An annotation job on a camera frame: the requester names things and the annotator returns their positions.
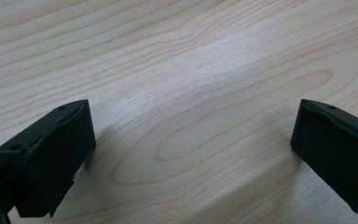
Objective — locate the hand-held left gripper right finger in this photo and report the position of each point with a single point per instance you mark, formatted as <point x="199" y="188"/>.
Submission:
<point x="335" y="149"/>

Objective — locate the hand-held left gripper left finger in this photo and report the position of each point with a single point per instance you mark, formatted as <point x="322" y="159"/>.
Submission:
<point x="48" y="155"/>

